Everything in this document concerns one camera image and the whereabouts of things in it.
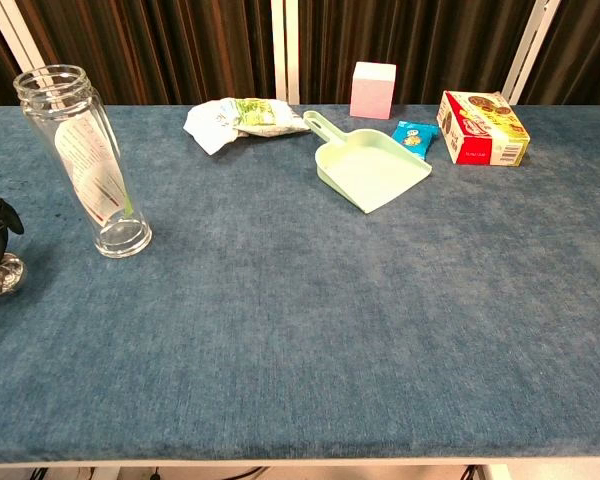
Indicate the white frame post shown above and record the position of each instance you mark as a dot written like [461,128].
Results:
[530,50]
[285,50]
[17,35]

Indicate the printed paper leaflet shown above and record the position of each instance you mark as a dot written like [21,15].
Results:
[92,170]

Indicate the blue table cloth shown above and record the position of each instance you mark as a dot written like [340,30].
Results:
[300,310]

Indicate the mint green plastic dustpan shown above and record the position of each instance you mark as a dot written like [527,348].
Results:
[370,172]

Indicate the crumpled white green snack bag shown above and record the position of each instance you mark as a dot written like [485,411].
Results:
[250,120]

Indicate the tall transparent glass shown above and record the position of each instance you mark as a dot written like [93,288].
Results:
[105,235]

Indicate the pink cube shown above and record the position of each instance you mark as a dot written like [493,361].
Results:
[372,95]

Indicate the dark brown curtain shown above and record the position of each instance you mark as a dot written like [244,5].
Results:
[180,50]

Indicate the small blue snack packet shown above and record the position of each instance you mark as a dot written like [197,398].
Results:
[414,139]

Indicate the red yellow cookie box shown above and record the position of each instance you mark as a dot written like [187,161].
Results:
[480,130]

